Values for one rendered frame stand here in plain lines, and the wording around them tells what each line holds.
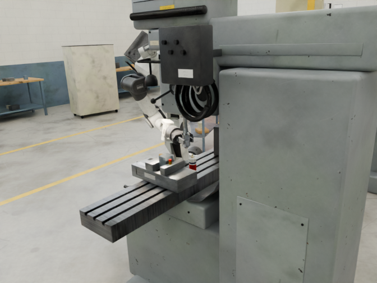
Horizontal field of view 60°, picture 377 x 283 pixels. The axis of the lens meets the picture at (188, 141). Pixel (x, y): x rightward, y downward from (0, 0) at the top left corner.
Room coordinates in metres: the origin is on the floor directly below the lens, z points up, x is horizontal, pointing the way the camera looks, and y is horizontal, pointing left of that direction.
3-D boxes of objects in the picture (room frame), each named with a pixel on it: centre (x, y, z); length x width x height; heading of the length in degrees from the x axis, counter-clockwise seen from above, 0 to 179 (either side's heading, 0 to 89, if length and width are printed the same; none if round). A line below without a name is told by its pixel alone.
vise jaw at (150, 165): (1.61, 0.16, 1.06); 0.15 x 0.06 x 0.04; 138
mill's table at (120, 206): (1.70, 0.01, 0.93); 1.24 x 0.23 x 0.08; 140
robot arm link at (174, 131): (1.78, 0.06, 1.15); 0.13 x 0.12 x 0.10; 119
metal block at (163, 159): (1.58, 0.12, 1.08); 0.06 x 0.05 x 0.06; 138
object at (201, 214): (1.70, 0.01, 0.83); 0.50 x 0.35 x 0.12; 50
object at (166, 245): (1.71, 0.03, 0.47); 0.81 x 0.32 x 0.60; 50
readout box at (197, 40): (1.25, 0.00, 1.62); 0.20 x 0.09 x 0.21; 50
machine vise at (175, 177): (1.60, 0.14, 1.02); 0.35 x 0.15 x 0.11; 48
